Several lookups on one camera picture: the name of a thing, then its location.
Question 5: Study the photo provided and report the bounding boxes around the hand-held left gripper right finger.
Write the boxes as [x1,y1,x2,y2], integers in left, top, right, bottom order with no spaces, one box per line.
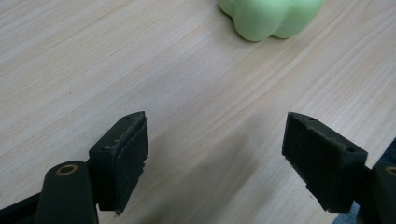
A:
[281,111,375,214]

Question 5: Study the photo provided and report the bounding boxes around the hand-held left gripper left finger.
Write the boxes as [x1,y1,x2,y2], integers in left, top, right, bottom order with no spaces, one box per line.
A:
[88,110,149,216]

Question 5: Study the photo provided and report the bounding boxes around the green toy bell pepper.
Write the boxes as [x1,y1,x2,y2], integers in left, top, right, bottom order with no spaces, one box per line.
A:
[217,0,325,43]

